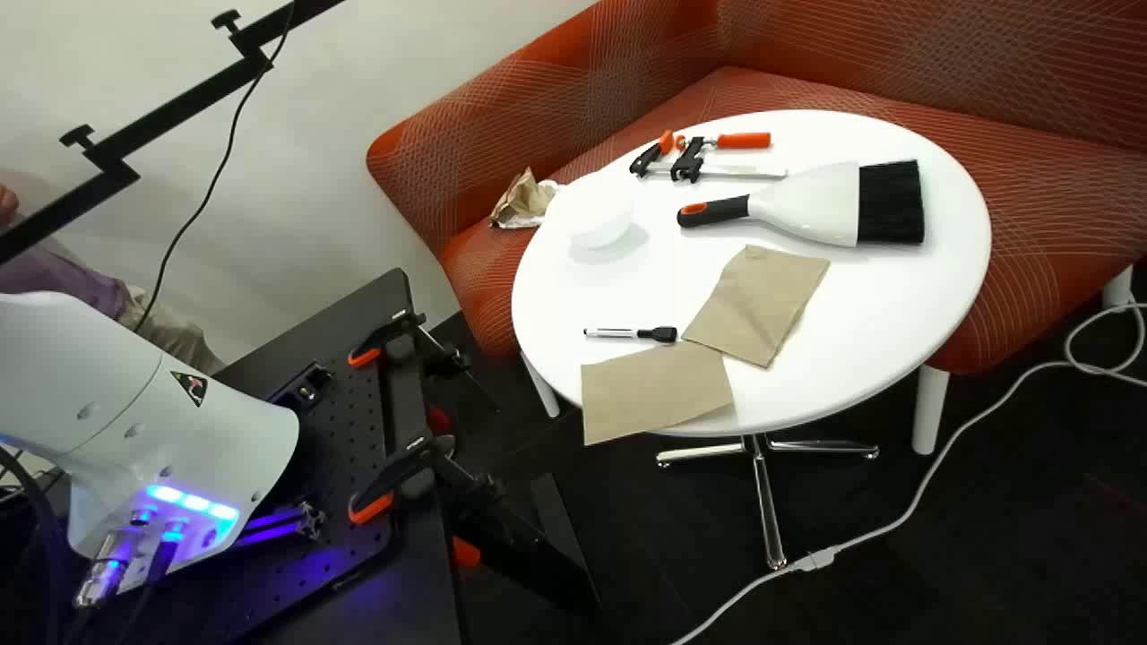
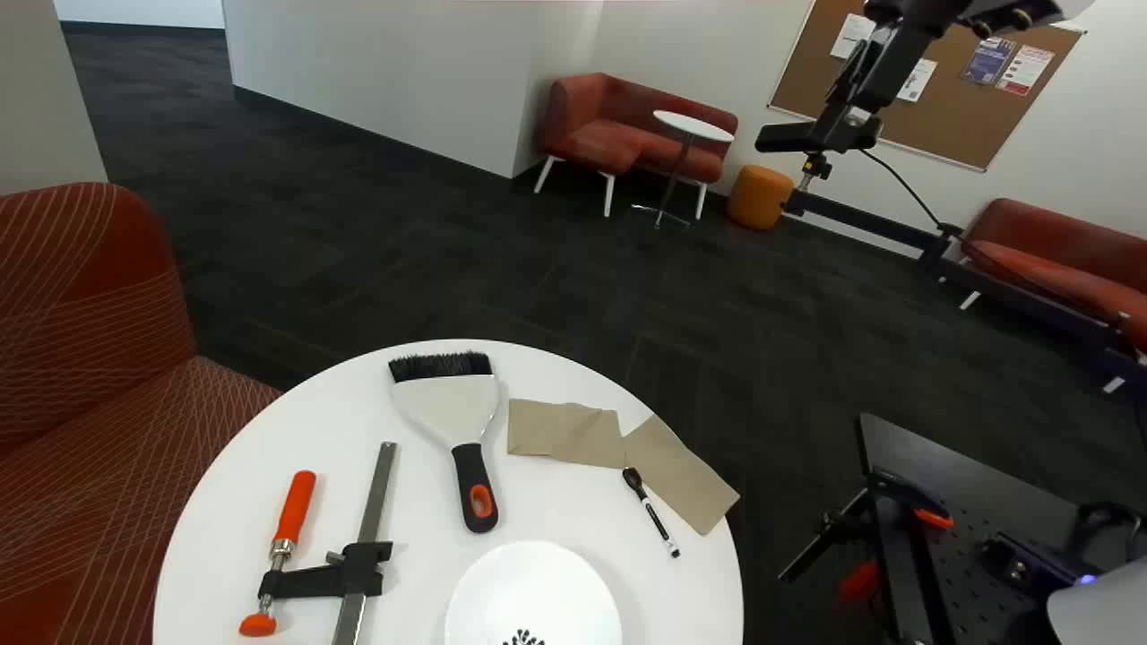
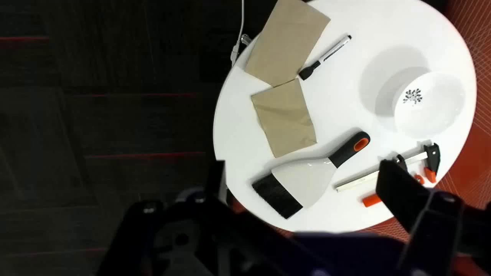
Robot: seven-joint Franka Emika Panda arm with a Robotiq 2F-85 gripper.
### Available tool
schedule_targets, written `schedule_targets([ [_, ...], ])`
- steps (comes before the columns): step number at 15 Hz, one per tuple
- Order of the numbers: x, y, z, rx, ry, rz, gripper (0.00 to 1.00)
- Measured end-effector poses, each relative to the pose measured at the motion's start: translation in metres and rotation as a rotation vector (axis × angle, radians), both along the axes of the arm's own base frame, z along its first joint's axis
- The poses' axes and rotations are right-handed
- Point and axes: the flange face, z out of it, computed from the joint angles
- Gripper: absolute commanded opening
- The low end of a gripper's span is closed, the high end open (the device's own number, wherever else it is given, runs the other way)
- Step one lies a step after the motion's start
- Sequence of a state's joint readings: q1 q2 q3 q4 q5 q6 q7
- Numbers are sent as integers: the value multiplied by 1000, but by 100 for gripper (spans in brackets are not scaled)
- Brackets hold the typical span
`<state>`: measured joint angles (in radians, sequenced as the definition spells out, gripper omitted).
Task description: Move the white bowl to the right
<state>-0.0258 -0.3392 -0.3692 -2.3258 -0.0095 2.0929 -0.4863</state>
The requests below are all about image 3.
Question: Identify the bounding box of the lower brown paper sheet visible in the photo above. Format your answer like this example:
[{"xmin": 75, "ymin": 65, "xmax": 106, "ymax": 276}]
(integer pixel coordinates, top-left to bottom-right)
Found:
[{"xmin": 250, "ymin": 80, "xmax": 316, "ymax": 158}]

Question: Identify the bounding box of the black marker pen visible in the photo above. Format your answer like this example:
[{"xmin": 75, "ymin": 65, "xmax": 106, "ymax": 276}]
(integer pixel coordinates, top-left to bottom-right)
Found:
[{"xmin": 298, "ymin": 34, "xmax": 353, "ymax": 80}]

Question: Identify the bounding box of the white power cable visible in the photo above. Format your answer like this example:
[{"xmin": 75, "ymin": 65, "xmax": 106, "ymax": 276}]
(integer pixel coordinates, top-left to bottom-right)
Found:
[{"xmin": 229, "ymin": 0, "xmax": 252, "ymax": 66}]

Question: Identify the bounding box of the white bowl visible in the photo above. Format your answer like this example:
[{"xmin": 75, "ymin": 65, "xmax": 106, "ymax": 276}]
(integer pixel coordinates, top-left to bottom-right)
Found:
[{"xmin": 393, "ymin": 72, "xmax": 465, "ymax": 138}]

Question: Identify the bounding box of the upper brown paper sheet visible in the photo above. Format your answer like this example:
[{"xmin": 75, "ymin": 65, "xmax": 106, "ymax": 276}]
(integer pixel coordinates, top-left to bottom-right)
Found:
[{"xmin": 244, "ymin": 0, "xmax": 330, "ymax": 86}]

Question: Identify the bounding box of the round white table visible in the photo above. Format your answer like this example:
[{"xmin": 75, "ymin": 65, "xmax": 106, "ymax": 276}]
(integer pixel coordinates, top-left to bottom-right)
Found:
[{"xmin": 213, "ymin": 0, "xmax": 477, "ymax": 233}]

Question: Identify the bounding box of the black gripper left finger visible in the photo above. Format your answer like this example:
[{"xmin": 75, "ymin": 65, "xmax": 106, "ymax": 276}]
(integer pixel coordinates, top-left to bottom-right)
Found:
[{"xmin": 97, "ymin": 161, "xmax": 329, "ymax": 276}]

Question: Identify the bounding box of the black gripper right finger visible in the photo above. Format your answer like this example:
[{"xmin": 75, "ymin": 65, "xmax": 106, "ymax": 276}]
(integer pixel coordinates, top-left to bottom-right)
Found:
[{"xmin": 376, "ymin": 161, "xmax": 491, "ymax": 276}]

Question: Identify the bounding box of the brown paper sheet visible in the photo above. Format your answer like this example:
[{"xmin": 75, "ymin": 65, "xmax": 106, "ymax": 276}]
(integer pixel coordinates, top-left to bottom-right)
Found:
[
  {"xmin": 244, "ymin": 0, "xmax": 330, "ymax": 86},
  {"xmin": 250, "ymin": 80, "xmax": 316, "ymax": 158}
]

